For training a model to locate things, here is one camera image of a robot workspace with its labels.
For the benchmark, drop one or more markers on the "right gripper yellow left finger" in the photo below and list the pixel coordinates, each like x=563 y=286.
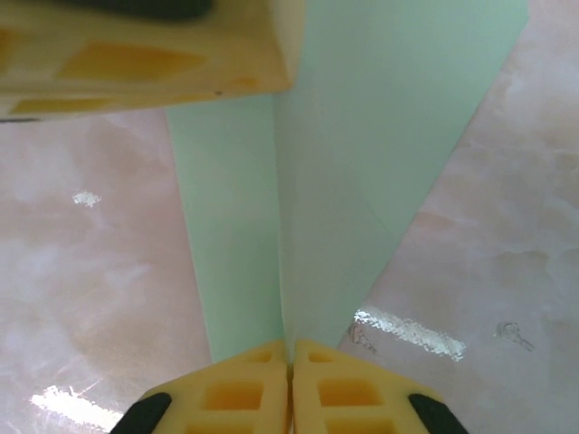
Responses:
x=230 y=393

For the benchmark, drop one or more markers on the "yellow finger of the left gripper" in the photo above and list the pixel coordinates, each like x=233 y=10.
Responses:
x=135 y=63

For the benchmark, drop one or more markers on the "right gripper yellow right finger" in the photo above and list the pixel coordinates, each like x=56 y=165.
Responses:
x=353 y=393

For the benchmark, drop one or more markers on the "green paper sheet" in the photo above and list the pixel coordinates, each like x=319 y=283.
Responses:
x=325 y=181

